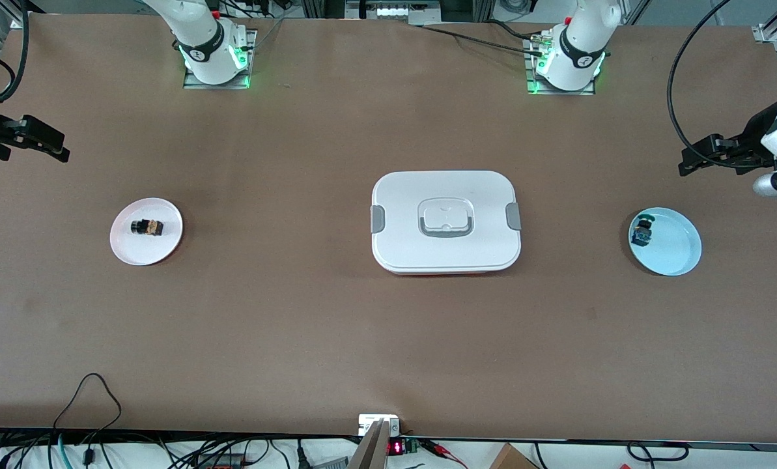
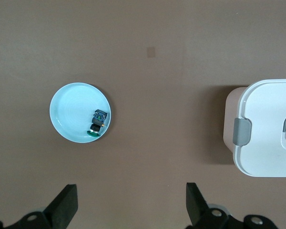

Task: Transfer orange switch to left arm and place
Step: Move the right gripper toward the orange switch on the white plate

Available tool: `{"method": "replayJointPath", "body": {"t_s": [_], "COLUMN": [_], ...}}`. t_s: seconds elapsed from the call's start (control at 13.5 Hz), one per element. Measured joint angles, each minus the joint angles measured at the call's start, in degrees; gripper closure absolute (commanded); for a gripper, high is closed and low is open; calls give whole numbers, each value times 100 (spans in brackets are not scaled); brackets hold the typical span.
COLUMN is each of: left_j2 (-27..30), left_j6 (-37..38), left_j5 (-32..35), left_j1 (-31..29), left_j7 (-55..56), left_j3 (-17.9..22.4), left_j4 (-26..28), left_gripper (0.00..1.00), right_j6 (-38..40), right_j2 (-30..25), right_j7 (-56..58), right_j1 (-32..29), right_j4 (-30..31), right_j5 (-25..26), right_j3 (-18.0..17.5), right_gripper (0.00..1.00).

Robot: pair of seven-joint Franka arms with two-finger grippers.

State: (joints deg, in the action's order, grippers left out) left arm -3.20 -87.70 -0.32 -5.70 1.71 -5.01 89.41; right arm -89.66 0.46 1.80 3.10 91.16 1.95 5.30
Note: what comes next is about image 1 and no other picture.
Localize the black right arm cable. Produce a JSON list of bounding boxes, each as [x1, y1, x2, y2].
[[0, 0, 32, 105]]

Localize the white power strip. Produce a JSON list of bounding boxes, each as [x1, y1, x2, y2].
[[346, 0, 441, 25]]

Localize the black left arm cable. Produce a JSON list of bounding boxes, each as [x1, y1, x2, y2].
[[667, 0, 776, 171]]

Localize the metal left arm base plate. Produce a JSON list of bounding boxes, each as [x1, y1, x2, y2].
[[525, 33, 597, 96]]

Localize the aluminium profile bar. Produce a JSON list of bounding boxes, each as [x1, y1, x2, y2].
[[348, 420, 390, 469]]

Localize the aluminium corner bracket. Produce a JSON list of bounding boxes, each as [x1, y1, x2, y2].
[[7, 0, 44, 30]]

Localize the black cable to arm base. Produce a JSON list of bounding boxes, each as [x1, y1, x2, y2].
[[419, 20, 548, 58]]

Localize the white lunch box grey clips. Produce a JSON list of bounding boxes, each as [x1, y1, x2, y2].
[[370, 171, 522, 276]]

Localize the small white mounting block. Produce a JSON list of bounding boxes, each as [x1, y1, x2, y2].
[[358, 414, 401, 436]]

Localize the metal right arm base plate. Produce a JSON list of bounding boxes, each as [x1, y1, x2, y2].
[[183, 29, 257, 90]]

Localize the red and black clip leads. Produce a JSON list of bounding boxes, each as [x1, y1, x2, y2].
[[422, 438, 470, 468]]

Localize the light blue round plate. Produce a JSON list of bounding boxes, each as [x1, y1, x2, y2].
[[628, 207, 703, 277]]

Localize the brown cardboard piece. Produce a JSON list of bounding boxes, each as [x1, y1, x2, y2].
[[489, 443, 540, 469]]

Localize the pink round plate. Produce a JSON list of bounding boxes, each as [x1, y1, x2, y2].
[[110, 197, 184, 266]]

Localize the thin black looped cable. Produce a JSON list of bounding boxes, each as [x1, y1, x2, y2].
[[53, 373, 123, 450]]

